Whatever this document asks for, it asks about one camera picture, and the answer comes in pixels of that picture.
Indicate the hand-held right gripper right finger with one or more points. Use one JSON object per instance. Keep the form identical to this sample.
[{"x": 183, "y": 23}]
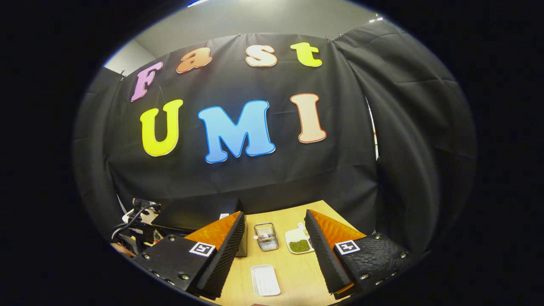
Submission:
[{"x": 325, "y": 255}]

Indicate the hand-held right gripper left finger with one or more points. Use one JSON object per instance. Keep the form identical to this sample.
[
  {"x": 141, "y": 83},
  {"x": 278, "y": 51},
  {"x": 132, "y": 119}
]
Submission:
[{"x": 225, "y": 255}]

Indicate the black electric oven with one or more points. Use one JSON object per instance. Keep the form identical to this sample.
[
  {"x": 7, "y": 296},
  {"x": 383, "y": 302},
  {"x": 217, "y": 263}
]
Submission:
[{"x": 191, "y": 219}]

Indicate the white divided food plate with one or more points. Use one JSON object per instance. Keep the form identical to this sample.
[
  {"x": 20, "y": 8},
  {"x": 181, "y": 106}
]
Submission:
[{"x": 299, "y": 244}]

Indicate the small metal basket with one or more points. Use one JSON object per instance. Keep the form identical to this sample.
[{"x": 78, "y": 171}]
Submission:
[{"x": 266, "y": 237}]

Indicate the white rectangular tray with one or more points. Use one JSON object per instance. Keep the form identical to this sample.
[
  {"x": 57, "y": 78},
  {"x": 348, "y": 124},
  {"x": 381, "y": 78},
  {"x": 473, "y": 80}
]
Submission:
[{"x": 265, "y": 280}]

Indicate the black backdrop cloth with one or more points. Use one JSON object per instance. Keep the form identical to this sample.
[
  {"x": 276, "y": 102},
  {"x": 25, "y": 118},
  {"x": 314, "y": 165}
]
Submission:
[{"x": 297, "y": 170}]

